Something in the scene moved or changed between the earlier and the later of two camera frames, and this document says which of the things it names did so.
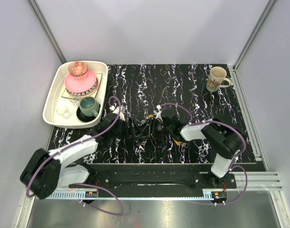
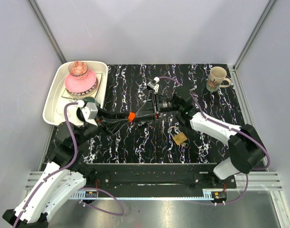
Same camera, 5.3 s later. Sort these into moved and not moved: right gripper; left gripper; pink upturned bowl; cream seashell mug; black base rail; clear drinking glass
Moved: right gripper; left gripper
Not moved: black base rail; pink upturned bowl; cream seashell mug; clear drinking glass
